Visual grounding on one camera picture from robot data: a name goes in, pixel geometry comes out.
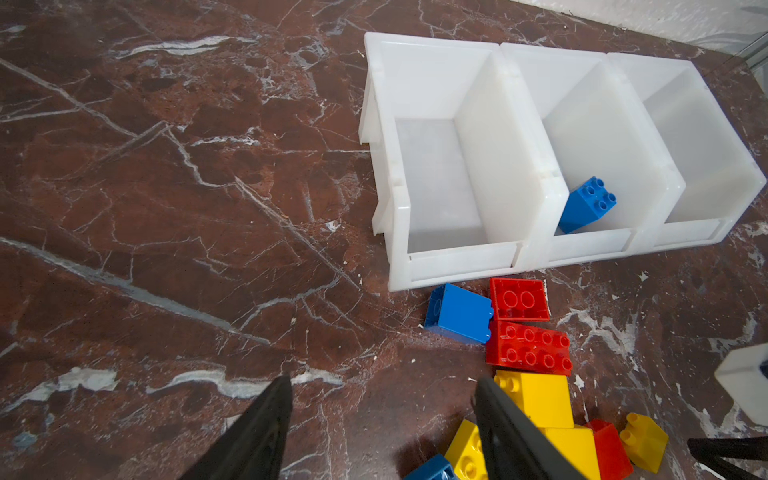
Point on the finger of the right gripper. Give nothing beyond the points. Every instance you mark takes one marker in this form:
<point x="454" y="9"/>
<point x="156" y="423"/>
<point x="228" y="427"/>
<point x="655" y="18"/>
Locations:
<point x="712" y="453"/>

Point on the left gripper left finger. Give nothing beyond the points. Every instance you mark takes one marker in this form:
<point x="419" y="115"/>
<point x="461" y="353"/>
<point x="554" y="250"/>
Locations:
<point x="253" y="447"/>

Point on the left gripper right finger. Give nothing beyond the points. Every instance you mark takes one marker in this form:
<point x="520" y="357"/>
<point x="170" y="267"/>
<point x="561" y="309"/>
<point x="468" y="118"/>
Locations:
<point x="513" y="446"/>

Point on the yellow small brick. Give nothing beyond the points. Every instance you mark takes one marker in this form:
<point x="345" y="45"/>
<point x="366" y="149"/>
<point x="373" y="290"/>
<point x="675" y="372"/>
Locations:
<point x="644" y="442"/>

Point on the dark blue small brick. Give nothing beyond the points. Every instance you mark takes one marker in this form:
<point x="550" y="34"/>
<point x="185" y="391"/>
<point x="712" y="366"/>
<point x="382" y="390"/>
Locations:
<point x="436" y="468"/>

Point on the red small brick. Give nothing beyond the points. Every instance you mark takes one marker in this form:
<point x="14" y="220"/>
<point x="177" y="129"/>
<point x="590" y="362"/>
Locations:
<point x="613" y="461"/>

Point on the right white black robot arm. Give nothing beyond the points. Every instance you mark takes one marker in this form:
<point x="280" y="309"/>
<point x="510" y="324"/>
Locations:
<point x="743" y="374"/>

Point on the red long studded brick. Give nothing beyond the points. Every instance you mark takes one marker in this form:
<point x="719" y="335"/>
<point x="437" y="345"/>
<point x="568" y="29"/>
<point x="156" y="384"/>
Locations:
<point x="522" y="347"/>

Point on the red hollow brick upside down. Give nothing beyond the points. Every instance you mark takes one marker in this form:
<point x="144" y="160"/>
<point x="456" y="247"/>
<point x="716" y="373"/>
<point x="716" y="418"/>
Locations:
<point x="519" y="300"/>

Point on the white left bin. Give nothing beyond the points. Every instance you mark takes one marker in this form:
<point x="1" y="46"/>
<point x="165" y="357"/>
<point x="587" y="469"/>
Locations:
<point x="467" y="182"/>

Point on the white bin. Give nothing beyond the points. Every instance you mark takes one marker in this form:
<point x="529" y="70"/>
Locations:
<point x="467" y="182"/>
<point x="598" y="127"/>
<point x="722" y="178"/>

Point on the white right bin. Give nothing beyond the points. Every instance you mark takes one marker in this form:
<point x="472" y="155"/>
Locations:
<point x="722" y="178"/>

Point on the white middle bin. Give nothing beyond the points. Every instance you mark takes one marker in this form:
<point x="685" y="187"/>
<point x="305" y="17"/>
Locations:
<point x="598" y="127"/>

